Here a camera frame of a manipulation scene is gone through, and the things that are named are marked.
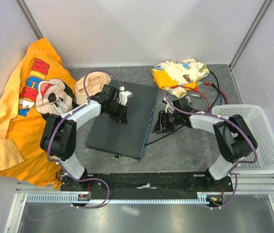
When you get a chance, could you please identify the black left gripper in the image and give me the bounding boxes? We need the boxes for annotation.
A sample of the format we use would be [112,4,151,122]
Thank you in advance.
[106,100,129,125]

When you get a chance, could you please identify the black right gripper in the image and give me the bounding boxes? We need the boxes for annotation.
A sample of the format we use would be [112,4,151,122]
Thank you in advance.
[152,110,181,133]

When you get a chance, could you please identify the long black cable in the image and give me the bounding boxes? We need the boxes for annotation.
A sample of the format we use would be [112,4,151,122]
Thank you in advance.
[112,125,184,160]

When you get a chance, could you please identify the blue ethernet cable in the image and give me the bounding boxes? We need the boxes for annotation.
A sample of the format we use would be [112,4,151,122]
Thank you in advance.
[208,79,229,105]

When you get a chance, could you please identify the short black cable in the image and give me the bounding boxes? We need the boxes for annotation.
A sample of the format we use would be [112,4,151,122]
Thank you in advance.
[207,69,223,105]

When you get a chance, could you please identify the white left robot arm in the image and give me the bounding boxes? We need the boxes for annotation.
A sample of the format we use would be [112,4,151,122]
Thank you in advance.
[40,85,133,191]

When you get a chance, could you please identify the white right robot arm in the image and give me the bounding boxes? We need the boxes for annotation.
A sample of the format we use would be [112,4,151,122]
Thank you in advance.
[152,98,257,191]

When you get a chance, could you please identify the small silver metal piece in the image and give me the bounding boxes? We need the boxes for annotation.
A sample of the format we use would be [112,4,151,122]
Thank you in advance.
[186,96,192,105]

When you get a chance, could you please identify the beige bucket hat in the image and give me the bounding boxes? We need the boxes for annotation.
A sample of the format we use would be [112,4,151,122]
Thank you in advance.
[74,72,111,105]

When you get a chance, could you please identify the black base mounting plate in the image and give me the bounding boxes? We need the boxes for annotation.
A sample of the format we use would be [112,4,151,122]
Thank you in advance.
[61,172,233,192]

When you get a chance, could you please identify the patterned white yellow cloth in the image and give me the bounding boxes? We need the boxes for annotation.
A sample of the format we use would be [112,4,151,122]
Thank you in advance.
[151,58,210,98]

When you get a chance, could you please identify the orange Mickey t-shirt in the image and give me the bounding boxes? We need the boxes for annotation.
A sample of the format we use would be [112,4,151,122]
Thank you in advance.
[0,38,76,189]

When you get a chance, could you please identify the white perforated plastic basket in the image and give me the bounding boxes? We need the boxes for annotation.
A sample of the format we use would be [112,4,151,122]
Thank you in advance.
[212,104,274,175]

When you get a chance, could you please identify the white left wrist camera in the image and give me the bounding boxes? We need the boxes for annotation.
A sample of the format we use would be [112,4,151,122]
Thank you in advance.
[119,86,133,106]

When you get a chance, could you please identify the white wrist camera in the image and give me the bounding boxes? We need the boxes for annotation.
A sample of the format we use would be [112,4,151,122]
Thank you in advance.
[162,99,174,114]
[119,86,133,106]

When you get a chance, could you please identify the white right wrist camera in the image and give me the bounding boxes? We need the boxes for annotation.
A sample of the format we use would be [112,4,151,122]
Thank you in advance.
[162,99,174,114]

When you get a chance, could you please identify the dark grey network switch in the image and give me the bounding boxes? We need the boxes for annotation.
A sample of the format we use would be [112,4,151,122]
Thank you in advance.
[85,80,159,160]

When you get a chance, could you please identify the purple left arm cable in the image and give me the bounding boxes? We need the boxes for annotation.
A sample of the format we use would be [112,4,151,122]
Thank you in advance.
[26,69,124,220]

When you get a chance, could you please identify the slotted grey cable duct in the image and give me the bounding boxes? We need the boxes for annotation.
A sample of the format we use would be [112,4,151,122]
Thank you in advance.
[26,193,224,205]

